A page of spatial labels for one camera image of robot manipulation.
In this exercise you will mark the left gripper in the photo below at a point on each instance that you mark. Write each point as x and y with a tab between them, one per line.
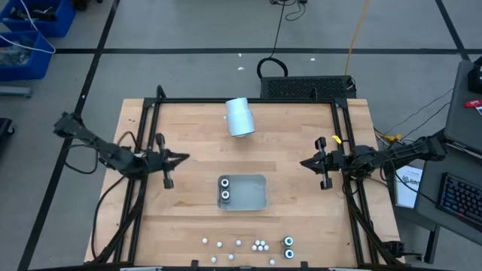
156	163

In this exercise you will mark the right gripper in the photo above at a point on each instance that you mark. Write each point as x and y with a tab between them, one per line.
333	162

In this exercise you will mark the large black-capped colouring bottle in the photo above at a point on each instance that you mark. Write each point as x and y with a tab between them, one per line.
224	183

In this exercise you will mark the large purple-capped colouring bottle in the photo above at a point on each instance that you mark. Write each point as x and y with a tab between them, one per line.
225	194

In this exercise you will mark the grey plastic bin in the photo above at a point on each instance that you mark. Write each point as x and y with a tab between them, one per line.
248	193

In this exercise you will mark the large green-capped colouring bottle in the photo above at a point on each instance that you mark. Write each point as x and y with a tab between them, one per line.
288	241

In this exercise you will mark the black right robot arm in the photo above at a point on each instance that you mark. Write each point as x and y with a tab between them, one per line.
399	152

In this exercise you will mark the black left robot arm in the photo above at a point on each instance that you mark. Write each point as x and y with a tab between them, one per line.
109	152

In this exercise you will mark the yellow tag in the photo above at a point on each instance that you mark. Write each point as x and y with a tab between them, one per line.
336	139

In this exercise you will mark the white cylinder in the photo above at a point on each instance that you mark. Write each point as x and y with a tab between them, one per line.
240	120

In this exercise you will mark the black computer case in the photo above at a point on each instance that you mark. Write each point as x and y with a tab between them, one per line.
307	87

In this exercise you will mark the white printed paper sheet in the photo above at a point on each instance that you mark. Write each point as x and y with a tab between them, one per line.
408	188

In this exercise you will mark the grey desk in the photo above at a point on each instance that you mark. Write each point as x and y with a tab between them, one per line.
461	113
433	180

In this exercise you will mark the black backlit keyboard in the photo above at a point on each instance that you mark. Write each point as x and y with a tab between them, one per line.
461	201

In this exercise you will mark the blue storage bin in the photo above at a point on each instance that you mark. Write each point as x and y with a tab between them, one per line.
37	69
60	22

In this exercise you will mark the red tool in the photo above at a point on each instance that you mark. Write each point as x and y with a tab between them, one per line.
472	104

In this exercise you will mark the grey bar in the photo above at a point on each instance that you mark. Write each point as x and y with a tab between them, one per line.
15	91

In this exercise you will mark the black device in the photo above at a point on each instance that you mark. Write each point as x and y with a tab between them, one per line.
476	77

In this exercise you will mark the black aluminium table frame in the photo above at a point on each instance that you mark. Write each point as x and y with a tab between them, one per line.
244	100

